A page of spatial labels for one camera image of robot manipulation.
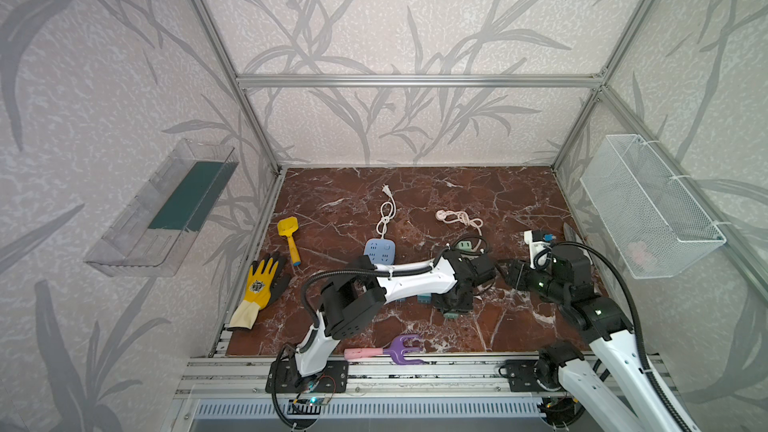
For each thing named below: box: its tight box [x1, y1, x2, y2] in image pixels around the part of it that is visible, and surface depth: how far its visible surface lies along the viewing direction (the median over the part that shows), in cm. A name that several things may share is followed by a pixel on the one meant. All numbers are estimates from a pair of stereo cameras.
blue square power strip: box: [364, 238, 396, 265], surface depth 96 cm
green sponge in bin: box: [148, 160, 239, 231], surface depth 69 cm
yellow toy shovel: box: [277, 216, 301, 267], surface depth 101 cm
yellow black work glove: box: [228, 253, 292, 331], surface depth 88 cm
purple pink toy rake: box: [344, 334, 427, 365], surface depth 78 cm
